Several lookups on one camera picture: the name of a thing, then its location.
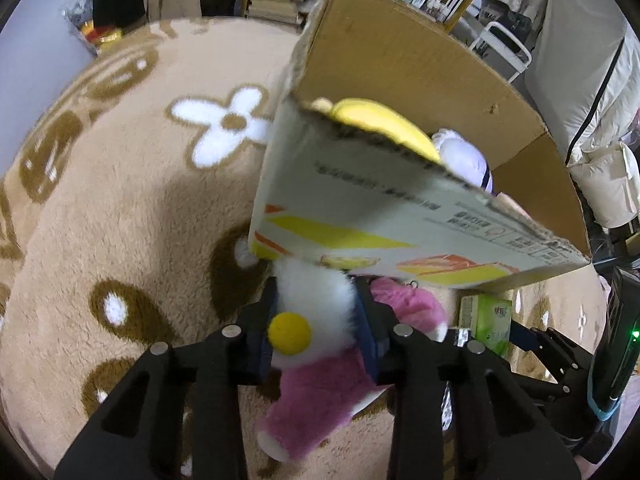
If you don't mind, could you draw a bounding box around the printed cardboard box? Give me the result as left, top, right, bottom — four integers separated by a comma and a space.
248, 0, 592, 293

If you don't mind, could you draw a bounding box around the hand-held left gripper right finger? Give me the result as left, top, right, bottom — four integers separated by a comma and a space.
352, 280, 583, 480

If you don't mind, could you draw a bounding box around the pink plush toy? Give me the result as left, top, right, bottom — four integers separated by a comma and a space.
370, 277, 449, 342

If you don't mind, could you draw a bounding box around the white folded mattress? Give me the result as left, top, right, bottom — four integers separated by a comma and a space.
530, 0, 640, 231

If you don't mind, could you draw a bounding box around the plastic bag with yellow toys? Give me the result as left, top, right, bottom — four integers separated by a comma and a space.
62, 0, 126, 56

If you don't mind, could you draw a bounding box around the white utility cart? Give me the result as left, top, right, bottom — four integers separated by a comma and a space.
470, 20, 532, 83

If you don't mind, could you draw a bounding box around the white and purple plush toy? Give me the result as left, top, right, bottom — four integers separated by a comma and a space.
431, 129, 496, 194

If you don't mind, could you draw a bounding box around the green tissue pack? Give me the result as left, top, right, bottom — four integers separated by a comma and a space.
459, 294, 514, 356

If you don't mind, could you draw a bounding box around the stack of books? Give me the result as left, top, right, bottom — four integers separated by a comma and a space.
247, 0, 313, 26

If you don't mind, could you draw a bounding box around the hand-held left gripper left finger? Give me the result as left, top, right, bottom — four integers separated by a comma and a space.
54, 280, 281, 480

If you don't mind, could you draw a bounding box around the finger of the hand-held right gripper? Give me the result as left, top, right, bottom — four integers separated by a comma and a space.
517, 377, 596, 441
510, 327, 591, 383

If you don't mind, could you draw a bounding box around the yellow dog plush toy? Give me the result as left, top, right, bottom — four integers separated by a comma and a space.
310, 97, 442, 164

